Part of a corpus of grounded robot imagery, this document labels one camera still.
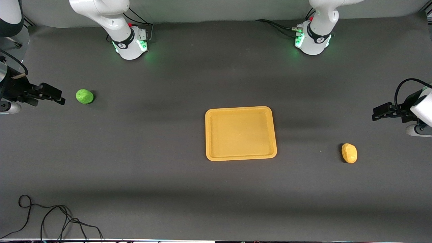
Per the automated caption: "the yellow potato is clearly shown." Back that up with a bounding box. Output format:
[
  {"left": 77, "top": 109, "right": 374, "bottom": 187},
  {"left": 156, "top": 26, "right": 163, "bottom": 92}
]
[{"left": 341, "top": 143, "right": 358, "bottom": 164}]

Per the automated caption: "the green apple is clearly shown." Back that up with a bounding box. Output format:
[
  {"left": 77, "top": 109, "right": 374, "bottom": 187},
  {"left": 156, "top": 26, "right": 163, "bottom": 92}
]
[{"left": 75, "top": 89, "right": 95, "bottom": 105}]

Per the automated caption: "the aluminium frame rail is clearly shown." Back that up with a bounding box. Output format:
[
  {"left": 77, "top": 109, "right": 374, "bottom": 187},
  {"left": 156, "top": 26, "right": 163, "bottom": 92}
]
[{"left": 21, "top": 13, "right": 37, "bottom": 28}]

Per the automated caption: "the thin black loose cable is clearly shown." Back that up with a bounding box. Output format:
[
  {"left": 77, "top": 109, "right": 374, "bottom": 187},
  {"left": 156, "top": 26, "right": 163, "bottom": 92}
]
[{"left": 0, "top": 195, "right": 104, "bottom": 242}]

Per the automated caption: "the black left arm base cable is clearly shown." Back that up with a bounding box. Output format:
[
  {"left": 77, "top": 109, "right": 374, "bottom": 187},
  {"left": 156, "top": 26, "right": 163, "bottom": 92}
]
[{"left": 255, "top": 19, "right": 301, "bottom": 38}]

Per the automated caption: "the dark grey table mat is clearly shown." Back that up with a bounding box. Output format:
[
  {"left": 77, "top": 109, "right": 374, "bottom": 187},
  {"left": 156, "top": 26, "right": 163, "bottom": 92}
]
[{"left": 0, "top": 12, "right": 432, "bottom": 241}]

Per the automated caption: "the yellow plastic tray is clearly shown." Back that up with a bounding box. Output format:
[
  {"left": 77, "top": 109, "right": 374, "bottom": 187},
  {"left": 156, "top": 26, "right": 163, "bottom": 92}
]
[{"left": 205, "top": 106, "right": 278, "bottom": 162}]

